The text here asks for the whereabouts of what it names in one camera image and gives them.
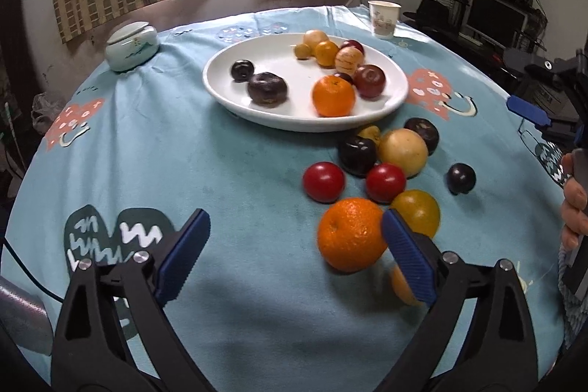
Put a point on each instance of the dark computer desk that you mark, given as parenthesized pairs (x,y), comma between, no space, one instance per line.
(473,52)

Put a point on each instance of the dark brown round fruit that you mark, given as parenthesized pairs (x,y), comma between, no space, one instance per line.
(425,132)

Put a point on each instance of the dark purple mangosteen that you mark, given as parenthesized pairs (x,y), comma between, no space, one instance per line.
(268,89)

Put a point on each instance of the white oval plate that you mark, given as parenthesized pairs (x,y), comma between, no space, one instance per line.
(285,56)

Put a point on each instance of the small olive round fruit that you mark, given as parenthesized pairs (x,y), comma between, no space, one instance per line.
(370,134)

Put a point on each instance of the black hat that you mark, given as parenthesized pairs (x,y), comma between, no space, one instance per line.
(429,11)

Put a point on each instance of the orange-yellow tomato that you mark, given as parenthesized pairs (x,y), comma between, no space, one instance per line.
(327,53)

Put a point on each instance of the pale orange round fruit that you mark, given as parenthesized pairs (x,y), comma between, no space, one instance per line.
(400,287)

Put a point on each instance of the small yellow round fruit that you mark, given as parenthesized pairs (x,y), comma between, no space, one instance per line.
(302,51)

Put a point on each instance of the light blue printed tablecloth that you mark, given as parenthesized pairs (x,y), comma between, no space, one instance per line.
(257,304)

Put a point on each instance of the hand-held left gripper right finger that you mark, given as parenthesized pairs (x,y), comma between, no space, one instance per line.
(409,256)

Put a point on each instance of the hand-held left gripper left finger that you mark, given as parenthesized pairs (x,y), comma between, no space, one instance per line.
(183,256)

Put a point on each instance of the grey metal tube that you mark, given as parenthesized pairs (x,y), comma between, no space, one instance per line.
(23,314)

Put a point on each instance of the white paper cup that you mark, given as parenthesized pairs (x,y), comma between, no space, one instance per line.
(383,20)

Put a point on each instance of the computer monitor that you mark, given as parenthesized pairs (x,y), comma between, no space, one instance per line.
(494,17)

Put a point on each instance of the yellow-green tomato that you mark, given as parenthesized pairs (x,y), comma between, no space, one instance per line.
(418,210)

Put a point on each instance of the large red plum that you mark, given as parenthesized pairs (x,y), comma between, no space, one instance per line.
(369,80)

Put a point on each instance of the orange mandarin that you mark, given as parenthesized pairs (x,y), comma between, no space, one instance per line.
(351,236)
(334,96)

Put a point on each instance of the person's right hand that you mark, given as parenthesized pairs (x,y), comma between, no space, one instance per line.
(574,208)

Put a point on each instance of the red cherry tomato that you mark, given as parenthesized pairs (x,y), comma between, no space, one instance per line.
(324,181)
(385,182)

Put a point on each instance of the pale green ceramic jar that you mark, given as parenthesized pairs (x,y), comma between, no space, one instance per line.
(131,47)

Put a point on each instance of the striped beige fruit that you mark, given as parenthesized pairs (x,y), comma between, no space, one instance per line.
(349,60)

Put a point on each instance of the dark red plum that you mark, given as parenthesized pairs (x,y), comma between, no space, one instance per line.
(353,46)

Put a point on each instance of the large beige round fruit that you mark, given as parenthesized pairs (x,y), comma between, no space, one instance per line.
(403,152)

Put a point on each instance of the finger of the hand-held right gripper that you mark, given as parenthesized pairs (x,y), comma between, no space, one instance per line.
(528,109)
(537,62)

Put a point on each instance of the clear plastic bag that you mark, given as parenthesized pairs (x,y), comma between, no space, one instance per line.
(43,112)

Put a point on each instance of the dark purple plum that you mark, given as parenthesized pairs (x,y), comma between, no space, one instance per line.
(242,70)
(358,154)
(461,178)
(343,77)

